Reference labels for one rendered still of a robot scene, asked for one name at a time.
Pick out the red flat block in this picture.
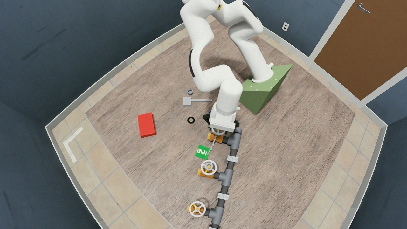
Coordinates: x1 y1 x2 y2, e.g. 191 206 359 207
138 112 156 138

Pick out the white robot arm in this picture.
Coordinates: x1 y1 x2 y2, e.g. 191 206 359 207
180 0 274 132

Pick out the green tag with silver chain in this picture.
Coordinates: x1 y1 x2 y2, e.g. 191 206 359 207
195 136 216 160

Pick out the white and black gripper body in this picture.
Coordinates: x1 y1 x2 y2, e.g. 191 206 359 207
209 103 237 123

